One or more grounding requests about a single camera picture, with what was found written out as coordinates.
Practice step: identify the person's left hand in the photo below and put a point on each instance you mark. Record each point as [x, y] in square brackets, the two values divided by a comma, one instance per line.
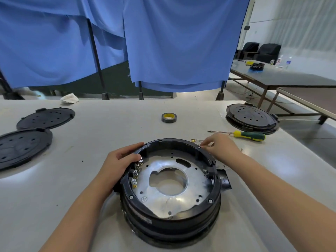
[112, 167]

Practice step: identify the person's right hand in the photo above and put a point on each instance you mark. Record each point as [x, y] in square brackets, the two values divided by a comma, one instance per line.
[225, 150]

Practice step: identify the person's left thumb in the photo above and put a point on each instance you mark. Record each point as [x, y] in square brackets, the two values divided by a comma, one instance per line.
[131, 156]

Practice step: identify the person's right thumb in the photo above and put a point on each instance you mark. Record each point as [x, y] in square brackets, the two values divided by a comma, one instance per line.
[207, 146]

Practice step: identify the black round appliance base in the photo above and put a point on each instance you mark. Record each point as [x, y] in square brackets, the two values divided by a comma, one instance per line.
[170, 202]

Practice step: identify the person's left forearm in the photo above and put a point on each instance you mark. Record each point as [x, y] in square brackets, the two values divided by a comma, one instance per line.
[81, 215]

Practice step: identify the person's right forearm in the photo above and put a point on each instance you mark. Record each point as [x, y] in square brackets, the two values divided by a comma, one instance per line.
[283, 202]

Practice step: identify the black tape roll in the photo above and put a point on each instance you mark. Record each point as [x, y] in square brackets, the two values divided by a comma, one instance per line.
[168, 118]

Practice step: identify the black round perforated lid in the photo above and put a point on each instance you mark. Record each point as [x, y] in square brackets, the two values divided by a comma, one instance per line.
[46, 118]
[22, 146]
[252, 118]

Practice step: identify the black metal stand pole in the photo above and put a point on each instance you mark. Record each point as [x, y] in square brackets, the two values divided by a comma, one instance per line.
[221, 91]
[7, 89]
[97, 60]
[141, 90]

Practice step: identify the dark green board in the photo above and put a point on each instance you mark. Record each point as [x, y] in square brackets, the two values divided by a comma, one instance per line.
[115, 78]

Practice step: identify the crumpled white tissue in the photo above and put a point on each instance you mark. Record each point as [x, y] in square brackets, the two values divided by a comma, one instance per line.
[69, 98]

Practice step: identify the black appliance on blue pad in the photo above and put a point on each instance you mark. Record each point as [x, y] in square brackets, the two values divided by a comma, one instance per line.
[257, 67]

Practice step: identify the small yellow box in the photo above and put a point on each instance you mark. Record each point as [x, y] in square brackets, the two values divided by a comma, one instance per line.
[249, 63]

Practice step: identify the long brown table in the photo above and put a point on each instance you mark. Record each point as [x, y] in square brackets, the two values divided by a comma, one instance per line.
[283, 77]
[312, 98]

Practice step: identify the black armchair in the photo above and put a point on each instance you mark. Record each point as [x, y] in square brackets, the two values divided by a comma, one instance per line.
[249, 49]
[269, 52]

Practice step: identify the blue fabric curtain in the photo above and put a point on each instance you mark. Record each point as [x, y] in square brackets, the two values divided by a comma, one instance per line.
[183, 41]
[47, 41]

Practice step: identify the clear plastic water bottle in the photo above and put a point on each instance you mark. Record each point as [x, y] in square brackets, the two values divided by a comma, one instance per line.
[288, 62]
[279, 61]

